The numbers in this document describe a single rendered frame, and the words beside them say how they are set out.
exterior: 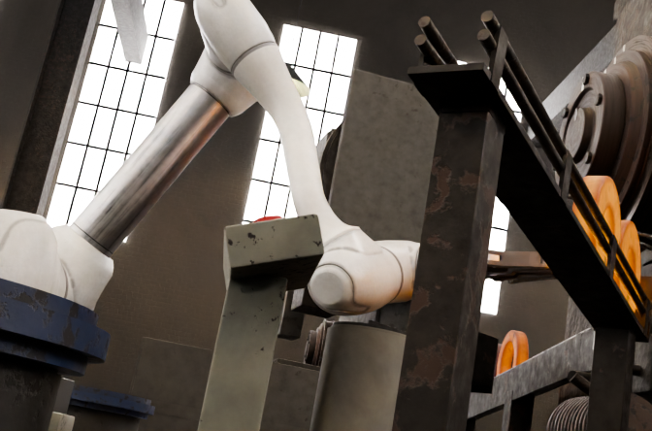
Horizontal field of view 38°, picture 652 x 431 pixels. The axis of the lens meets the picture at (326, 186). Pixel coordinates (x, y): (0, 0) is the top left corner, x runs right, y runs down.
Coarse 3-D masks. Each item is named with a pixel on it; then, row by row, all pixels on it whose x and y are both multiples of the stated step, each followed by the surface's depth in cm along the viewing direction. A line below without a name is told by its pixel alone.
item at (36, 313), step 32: (0, 288) 67; (32, 288) 69; (0, 320) 65; (32, 320) 67; (64, 320) 70; (96, 320) 79; (0, 352) 69; (32, 352) 69; (64, 352) 72; (96, 352) 75; (0, 384) 69; (32, 384) 72; (0, 416) 69; (32, 416) 72
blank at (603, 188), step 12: (588, 180) 129; (600, 180) 128; (612, 180) 133; (600, 192) 126; (612, 192) 132; (600, 204) 126; (612, 204) 132; (612, 216) 133; (588, 228) 124; (612, 228) 134; (600, 252) 126
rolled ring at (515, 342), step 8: (512, 336) 259; (520, 336) 256; (504, 344) 266; (512, 344) 257; (520, 344) 253; (504, 352) 265; (512, 352) 265; (520, 352) 252; (528, 352) 252; (504, 360) 266; (520, 360) 251; (504, 368) 265
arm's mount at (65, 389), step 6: (60, 384) 151; (66, 384) 161; (72, 384) 173; (60, 390) 153; (66, 390) 164; (72, 390) 176; (60, 396) 155; (66, 396) 167; (60, 402) 158; (66, 402) 169; (54, 408) 150; (60, 408) 160; (66, 408) 172
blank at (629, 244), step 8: (624, 224) 140; (632, 224) 143; (624, 232) 139; (632, 232) 143; (624, 240) 139; (632, 240) 144; (624, 248) 139; (632, 248) 144; (632, 256) 145; (632, 264) 146; (616, 280) 136; (624, 288) 139; (632, 304) 144
